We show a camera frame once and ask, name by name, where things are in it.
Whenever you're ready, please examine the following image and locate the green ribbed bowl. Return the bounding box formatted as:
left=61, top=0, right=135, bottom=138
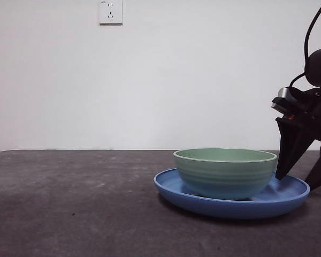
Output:
left=173, top=148, right=278, bottom=201

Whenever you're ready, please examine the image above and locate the blue plate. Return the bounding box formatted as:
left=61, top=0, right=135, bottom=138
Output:
left=154, top=168, right=311, bottom=220

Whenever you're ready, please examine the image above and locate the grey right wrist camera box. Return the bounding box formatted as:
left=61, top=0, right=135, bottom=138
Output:
left=277, top=87, right=300, bottom=104

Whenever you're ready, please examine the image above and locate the black right camera cable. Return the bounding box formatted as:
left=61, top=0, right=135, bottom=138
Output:
left=288, top=0, right=321, bottom=90

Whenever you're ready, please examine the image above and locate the white wall socket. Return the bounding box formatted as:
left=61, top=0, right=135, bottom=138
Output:
left=98, top=0, right=124, bottom=27

